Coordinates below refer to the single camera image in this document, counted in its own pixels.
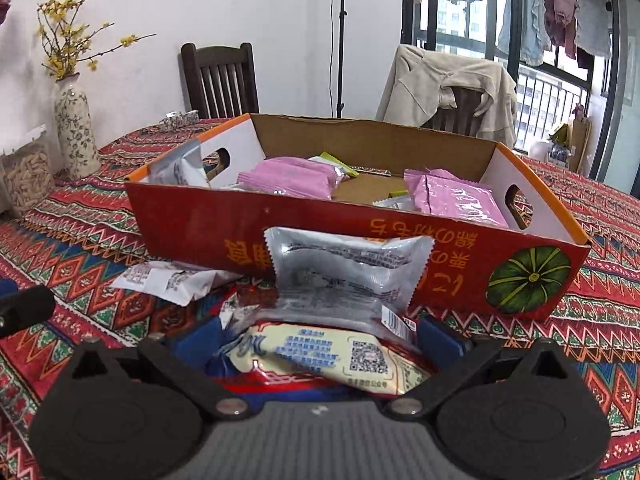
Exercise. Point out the clear plastic food container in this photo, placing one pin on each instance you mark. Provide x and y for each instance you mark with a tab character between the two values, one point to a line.
25	180

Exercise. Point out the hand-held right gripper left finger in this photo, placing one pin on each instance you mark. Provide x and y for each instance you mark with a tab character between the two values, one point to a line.
192	342

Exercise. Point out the yellow green bag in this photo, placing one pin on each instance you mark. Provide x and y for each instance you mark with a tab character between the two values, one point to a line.
557	132

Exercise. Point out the pale hanging shirt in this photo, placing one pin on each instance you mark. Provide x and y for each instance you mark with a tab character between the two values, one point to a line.
592	25

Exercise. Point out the dark hanging garment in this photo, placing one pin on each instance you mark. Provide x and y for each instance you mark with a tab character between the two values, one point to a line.
584	57

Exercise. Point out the pink snack packet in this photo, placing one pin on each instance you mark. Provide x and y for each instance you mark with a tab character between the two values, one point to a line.
290	177
450	197

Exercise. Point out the white bucket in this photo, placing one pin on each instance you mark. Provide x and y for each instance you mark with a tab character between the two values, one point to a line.
540	152

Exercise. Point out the floral ceramic vase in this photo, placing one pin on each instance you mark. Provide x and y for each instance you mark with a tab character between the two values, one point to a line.
75	130

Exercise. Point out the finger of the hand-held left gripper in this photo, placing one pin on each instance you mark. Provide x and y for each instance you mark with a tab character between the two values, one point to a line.
25	310

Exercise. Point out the wooden boards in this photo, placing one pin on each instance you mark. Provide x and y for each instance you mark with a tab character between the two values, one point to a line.
580	145

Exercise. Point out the red cardboard box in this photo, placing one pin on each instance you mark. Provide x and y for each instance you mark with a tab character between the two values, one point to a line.
200	230

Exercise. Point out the large silver white snack packet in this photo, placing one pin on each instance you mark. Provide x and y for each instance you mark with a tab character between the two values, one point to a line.
340	280

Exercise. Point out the yellow flower branches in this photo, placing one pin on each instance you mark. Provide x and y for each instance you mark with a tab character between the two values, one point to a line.
62	55

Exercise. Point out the black light stand with lamp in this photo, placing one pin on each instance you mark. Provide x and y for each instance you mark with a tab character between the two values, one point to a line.
341	35

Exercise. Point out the dark wooden chair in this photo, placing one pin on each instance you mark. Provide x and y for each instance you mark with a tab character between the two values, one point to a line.
460	115
215	80

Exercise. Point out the pink hanging garment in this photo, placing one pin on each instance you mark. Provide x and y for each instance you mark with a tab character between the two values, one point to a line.
562	5

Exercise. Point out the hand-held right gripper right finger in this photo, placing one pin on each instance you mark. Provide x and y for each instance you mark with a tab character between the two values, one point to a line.
445	342

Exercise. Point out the light blue hanging garment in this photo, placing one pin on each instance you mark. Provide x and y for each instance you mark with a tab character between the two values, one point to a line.
530	35

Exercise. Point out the black balcony railing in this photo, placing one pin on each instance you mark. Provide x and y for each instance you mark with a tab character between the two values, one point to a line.
555	78

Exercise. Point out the beige jacket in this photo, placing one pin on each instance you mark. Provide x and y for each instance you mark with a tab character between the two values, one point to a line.
425	80

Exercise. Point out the black sliding door frame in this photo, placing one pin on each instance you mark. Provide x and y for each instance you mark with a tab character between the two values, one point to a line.
407	10

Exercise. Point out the small floral patterned box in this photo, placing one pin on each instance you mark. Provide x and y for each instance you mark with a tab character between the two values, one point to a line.
177	121

